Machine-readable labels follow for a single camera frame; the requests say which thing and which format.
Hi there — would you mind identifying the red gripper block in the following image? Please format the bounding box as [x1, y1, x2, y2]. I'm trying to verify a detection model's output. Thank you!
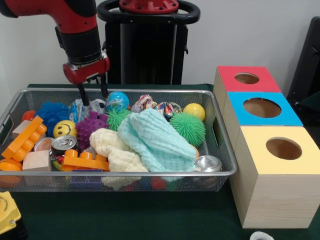
[62, 56, 111, 107]

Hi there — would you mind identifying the clear plastic bottle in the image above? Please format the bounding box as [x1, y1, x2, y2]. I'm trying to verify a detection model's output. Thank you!
[68, 98, 107, 125]

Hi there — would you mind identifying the mint green cloth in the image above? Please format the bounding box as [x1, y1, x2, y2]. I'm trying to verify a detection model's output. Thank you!
[117, 107, 197, 173]

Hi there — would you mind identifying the wooden three-hole box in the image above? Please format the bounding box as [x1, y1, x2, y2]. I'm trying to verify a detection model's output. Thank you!
[213, 65, 320, 229]

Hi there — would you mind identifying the blue globe ball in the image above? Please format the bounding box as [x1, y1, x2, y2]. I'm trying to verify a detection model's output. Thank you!
[106, 91, 130, 112]

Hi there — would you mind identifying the purple spiky ball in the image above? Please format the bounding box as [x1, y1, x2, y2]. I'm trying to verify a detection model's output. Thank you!
[75, 111, 111, 152]

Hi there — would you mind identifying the yellow smiley ball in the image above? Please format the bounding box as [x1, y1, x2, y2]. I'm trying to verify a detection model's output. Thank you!
[53, 119, 78, 139]

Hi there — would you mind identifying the blue spiky ball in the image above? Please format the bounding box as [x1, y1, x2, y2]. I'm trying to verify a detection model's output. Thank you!
[34, 101, 71, 131]

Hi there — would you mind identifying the cream knitted cloth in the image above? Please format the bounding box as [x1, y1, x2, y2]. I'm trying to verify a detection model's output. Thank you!
[89, 127, 150, 173]

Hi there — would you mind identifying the long orange toy brick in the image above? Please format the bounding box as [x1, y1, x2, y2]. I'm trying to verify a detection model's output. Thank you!
[1, 116, 48, 162]

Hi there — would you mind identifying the green spiky ball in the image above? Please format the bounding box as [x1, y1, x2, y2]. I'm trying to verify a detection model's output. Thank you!
[169, 111, 206, 147]

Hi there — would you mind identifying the dark green table cloth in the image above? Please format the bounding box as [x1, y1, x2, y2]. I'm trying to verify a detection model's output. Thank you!
[0, 83, 320, 240]
[298, 91, 320, 108]

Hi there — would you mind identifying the yellow emergency stop button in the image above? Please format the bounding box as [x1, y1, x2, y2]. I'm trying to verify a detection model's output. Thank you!
[0, 191, 22, 237]

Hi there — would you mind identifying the black stand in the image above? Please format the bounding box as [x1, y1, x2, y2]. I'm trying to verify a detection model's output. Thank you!
[286, 16, 320, 101]

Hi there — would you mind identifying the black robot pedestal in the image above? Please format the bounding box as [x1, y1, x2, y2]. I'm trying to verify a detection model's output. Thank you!
[96, 0, 201, 86]

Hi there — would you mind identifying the wire mesh bin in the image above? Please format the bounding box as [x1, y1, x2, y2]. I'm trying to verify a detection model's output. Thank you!
[0, 87, 238, 193]

